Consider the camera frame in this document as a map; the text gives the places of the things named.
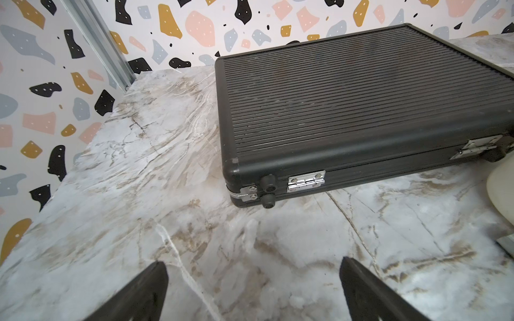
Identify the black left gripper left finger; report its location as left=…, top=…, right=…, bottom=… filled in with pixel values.
left=86, top=261, right=169, bottom=321

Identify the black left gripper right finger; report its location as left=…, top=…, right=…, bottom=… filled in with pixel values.
left=339, top=257, right=429, bottom=321

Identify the white plastic storage box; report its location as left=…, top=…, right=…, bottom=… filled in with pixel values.
left=486, top=156, right=514, bottom=224

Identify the black ribbed tool case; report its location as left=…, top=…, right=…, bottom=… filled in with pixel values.
left=215, top=24, right=513, bottom=209

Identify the aluminium corner post left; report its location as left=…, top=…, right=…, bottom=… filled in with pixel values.
left=62, top=0, right=136, bottom=92

